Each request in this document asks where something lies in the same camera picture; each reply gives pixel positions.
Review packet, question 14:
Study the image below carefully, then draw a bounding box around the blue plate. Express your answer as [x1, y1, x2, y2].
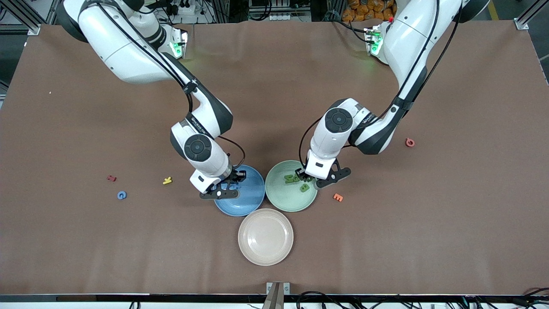
[214, 164, 266, 217]

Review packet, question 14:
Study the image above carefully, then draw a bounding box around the aluminium frame corner post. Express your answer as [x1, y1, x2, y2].
[0, 0, 41, 36]
[515, 0, 549, 30]

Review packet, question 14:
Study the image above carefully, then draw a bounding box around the brown table cover sheet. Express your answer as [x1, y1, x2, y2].
[0, 19, 549, 297]

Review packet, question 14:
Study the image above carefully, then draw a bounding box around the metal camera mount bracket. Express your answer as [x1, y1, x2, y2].
[266, 282, 291, 309]

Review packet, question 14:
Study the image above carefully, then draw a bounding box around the beige plate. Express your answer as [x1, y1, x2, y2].
[238, 209, 294, 267]

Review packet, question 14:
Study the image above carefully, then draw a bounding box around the white square power strip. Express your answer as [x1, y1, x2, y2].
[169, 2, 197, 16]

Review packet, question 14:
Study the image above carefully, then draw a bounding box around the black looped floor cable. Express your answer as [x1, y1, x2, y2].
[296, 291, 344, 309]

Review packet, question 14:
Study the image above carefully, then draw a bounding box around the orange objects pile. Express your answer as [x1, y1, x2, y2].
[342, 0, 397, 22]

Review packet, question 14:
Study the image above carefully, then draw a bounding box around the green plate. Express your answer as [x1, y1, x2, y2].
[265, 160, 319, 212]

